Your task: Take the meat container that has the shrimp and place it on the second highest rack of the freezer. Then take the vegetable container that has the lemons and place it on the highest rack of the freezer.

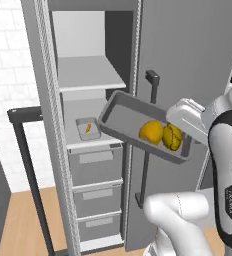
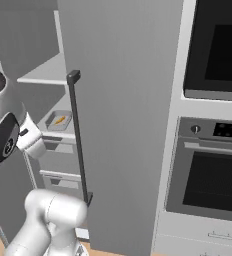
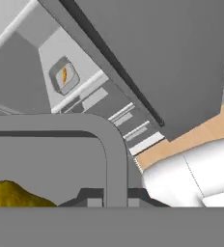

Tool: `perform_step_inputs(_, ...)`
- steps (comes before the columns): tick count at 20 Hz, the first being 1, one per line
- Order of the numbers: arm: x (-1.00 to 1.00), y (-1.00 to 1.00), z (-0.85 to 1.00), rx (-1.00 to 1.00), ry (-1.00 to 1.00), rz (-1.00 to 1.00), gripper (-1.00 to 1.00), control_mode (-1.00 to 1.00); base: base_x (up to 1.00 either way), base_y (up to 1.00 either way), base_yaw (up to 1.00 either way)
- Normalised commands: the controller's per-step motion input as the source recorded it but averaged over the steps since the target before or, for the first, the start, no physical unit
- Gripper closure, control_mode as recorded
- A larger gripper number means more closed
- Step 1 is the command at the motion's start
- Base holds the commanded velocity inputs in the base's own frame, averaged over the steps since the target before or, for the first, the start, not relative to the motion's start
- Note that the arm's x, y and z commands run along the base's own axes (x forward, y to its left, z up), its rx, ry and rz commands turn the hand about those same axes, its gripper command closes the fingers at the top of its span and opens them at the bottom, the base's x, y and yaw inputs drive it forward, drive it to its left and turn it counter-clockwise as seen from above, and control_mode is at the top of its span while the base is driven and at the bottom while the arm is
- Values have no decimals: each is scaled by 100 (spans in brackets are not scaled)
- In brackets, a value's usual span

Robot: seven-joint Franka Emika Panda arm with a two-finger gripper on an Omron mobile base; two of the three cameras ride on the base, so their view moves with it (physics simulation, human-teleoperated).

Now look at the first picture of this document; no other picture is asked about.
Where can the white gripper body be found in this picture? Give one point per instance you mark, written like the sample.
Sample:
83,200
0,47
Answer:
188,116

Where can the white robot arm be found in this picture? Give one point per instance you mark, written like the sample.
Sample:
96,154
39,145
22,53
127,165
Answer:
194,213

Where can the grey container with lemons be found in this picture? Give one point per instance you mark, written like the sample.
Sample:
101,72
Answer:
124,116

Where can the small grey container with shrimp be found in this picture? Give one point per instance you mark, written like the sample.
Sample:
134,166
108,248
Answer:
93,131

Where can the orange shrimp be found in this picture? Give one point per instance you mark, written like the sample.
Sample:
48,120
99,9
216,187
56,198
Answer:
87,128

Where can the large grey freezer drawer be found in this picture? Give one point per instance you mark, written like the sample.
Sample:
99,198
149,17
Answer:
94,170

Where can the white freezer rack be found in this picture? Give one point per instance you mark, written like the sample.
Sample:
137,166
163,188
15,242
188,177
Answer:
84,71
71,133

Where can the grey freezer cabinet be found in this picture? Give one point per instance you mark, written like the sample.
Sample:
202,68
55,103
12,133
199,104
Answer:
81,33

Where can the grey freezer door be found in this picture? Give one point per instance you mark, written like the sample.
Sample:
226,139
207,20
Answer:
43,83

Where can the yellow lemon with red lines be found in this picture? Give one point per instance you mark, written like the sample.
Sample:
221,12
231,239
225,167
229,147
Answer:
172,136

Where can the grey fridge door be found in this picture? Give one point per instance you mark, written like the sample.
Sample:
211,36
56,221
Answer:
184,46

